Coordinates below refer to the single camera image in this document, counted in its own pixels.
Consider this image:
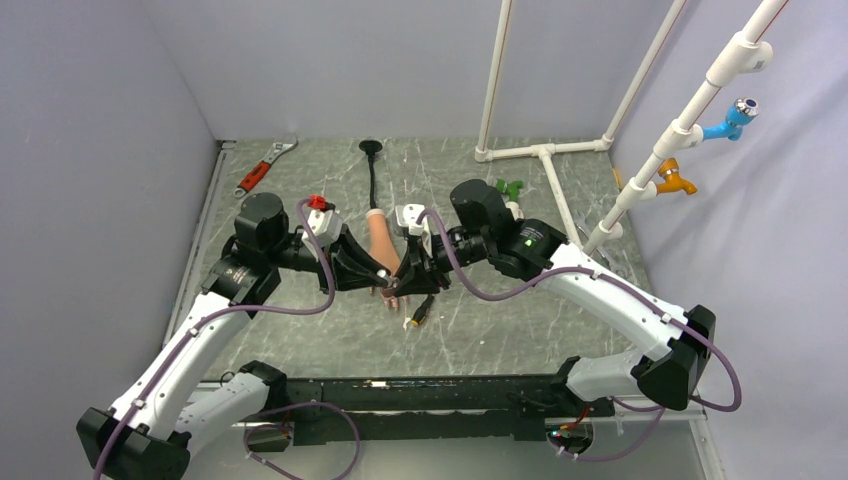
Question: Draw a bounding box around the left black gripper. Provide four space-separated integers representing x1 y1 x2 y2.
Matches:
267 223 389 295

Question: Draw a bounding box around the near black yellow screwdriver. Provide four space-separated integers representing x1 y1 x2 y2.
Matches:
409 295 435 327

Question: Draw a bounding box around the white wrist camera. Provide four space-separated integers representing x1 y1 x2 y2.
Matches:
394 203 431 237
302 195 344 256

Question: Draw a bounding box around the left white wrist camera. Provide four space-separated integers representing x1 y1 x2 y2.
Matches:
302 195 344 256

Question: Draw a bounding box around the green valve pvc fitting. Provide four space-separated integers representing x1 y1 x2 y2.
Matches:
495 179 524 220

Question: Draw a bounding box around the glitter nail polish bottle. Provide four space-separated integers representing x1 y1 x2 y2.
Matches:
375 269 398 296

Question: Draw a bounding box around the orange faucet valve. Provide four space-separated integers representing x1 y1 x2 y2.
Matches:
656 157 698 195

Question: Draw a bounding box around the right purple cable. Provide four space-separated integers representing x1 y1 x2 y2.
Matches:
415 209 743 464

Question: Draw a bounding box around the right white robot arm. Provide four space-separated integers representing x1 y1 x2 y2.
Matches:
394 179 716 415

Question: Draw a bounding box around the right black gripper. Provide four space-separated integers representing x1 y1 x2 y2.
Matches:
392 228 493 295

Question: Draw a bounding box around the silver open-end wrench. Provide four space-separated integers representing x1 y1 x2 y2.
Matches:
573 212 628 278

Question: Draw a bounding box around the white pvc pipe frame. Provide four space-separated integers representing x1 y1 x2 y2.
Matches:
472 1 793 253

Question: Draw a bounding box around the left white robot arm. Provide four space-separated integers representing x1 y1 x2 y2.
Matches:
76 193 393 479

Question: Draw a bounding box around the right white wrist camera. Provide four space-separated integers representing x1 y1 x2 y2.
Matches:
394 203 431 237

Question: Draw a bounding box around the red adjustable wrench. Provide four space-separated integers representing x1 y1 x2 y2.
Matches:
233 136 299 199

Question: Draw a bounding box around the blue faucet valve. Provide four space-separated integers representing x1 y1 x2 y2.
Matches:
702 97 759 141

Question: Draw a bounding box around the mannequin practice hand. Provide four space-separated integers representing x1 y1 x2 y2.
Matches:
366 207 401 275

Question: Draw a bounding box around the black base frame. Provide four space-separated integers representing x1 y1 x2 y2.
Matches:
248 374 615 446

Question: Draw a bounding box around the black hand stand stem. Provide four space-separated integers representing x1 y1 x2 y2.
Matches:
358 139 383 209

